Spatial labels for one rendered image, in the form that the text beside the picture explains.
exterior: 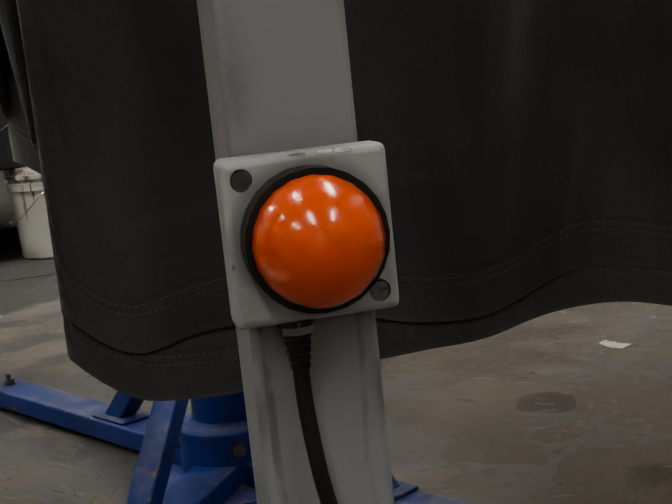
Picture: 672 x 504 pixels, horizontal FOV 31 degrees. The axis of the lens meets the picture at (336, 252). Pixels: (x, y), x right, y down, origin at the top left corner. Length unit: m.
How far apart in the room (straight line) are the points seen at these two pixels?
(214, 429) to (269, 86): 1.68
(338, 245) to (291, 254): 0.01
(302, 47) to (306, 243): 0.07
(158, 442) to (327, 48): 1.50
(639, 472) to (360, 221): 1.69
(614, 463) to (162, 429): 0.73
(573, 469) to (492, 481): 0.13
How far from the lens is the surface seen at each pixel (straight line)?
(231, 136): 0.36
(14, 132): 0.73
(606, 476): 1.98
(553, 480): 1.98
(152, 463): 1.82
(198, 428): 2.04
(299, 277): 0.33
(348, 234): 0.32
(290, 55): 0.36
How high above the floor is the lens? 0.70
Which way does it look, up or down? 9 degrees down
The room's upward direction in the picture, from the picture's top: 6 degrees counter-clockwise
